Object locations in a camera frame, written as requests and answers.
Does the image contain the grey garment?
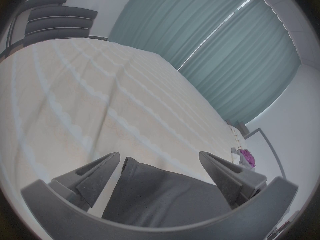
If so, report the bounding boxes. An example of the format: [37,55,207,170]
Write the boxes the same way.
[239,155,251,169]

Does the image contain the bed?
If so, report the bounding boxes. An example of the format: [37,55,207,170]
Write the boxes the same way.
[0,38,287,224]

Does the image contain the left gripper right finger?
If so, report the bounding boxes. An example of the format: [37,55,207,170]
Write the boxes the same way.
[199,151,267,207]

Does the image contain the blue-green curtain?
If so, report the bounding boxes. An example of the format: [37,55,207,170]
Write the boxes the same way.
[107,0,258,71]
[179,0,300,125]

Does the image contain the black T-shirt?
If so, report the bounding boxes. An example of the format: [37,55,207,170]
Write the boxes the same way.
[102,156,233,228]

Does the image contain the white printed pillow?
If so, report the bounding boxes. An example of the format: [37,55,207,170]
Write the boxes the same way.
[227,125,247,151]

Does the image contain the grey bedside table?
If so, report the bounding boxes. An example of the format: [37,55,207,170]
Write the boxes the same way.
[225,119,248,134]

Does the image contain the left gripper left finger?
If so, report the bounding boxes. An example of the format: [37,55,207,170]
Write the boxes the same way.
[51,152,121,209]

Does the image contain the black chest of drawers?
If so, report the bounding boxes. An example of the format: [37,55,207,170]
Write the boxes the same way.
[0,0,98,57]

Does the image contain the purple garment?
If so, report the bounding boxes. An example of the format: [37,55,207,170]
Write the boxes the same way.
[240,149,256,167]

